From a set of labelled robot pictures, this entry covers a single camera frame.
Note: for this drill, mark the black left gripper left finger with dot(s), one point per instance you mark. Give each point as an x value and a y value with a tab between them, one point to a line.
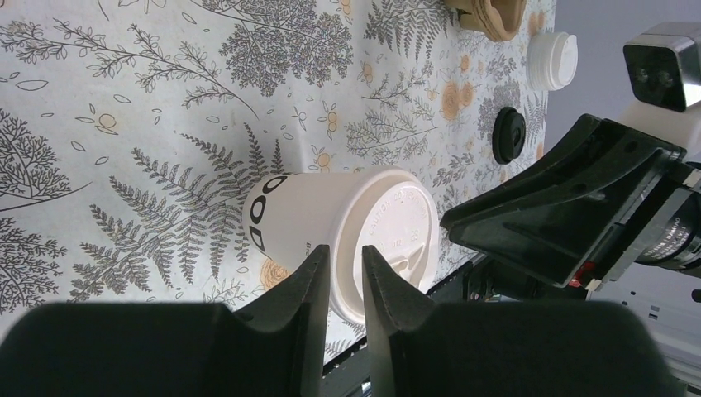
273	346

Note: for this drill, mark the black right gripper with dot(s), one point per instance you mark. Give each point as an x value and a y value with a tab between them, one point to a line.
605	197

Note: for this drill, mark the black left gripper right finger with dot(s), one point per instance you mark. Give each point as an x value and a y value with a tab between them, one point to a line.
620	357

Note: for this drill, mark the white coffee lid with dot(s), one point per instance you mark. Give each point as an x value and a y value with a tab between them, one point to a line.
390	209

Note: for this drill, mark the white paper coffee cup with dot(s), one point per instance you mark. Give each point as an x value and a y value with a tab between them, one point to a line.
285	217

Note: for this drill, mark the black coffee lid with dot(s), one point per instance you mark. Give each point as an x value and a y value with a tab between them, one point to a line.
508	135

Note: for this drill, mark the stack of white lids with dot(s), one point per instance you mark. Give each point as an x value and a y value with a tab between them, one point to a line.
552	60

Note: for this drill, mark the stack of brown cup carriers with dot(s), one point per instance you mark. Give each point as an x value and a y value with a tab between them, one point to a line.
499	20

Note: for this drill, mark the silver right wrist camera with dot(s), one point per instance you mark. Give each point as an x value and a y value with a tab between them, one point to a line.
663	65

